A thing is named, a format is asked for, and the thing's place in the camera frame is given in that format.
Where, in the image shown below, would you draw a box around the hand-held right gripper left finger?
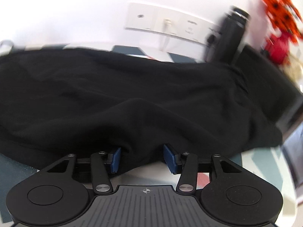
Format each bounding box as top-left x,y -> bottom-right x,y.
40,147 -> 122,194

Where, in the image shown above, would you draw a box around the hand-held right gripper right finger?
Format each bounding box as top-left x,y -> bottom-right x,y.
163,144 -> 245,192

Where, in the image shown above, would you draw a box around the black sweatshirt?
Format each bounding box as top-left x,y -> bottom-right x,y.
0,47 -> 284,171

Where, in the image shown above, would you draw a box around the geometric patterned tablecloth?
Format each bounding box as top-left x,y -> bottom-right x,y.
0,41 -> 299,227

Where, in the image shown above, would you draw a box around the black box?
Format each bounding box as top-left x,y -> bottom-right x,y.
234,44 -> 303,133

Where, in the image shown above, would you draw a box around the black water bottle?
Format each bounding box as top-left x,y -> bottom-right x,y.
205,6 -> 251,63

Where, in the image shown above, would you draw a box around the red flower pot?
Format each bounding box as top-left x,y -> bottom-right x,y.
265,33 -> 293,63

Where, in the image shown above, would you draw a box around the orange artificial flowers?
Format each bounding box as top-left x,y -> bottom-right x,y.
260,0 -> 303,43

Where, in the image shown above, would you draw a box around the white cable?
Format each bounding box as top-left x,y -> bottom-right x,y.
161,18 -> 174,51

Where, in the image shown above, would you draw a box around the white wall socket plate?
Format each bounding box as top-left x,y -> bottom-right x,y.
124,2 -> 221,43

